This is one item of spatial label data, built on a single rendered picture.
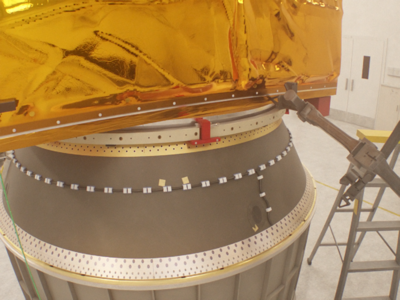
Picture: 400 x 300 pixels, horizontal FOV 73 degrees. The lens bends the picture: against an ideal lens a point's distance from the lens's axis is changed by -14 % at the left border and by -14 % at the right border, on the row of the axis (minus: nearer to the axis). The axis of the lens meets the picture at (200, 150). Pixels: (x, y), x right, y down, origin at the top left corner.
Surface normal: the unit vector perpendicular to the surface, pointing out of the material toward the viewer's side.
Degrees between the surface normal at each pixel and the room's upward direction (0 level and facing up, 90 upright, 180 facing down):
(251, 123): 90
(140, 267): 43
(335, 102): 90
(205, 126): 90
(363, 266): 0
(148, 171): 62
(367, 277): 0
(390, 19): 90
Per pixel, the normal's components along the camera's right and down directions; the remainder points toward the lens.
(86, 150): -0.15, -0.15
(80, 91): 0.55, 0.35
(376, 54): -0.80, 0.20
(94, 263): -0.07, -0.45
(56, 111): 0.47, 0.75
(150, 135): 0.17, 0.33
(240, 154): 0.52, -0.19
